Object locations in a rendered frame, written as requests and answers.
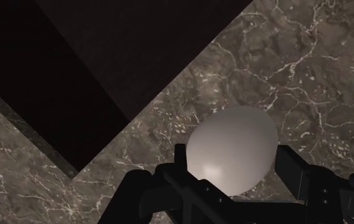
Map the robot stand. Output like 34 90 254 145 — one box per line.
0 0 254 173

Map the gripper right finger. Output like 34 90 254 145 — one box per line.
274 144 354 224

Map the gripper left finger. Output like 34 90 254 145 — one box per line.
97 143 236 224

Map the white egg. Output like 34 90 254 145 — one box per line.
186 105 279 197

